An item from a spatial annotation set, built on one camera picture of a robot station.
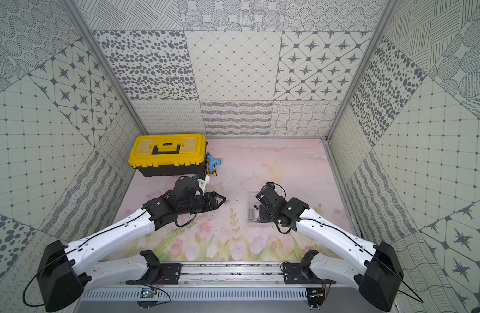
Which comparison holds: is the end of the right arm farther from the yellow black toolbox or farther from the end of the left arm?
the yellow black toolbox

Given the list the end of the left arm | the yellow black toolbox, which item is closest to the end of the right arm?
the end of the left arm

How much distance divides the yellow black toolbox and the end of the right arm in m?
0.44

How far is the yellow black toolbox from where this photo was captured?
3.02ft

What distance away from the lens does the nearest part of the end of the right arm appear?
54 cm
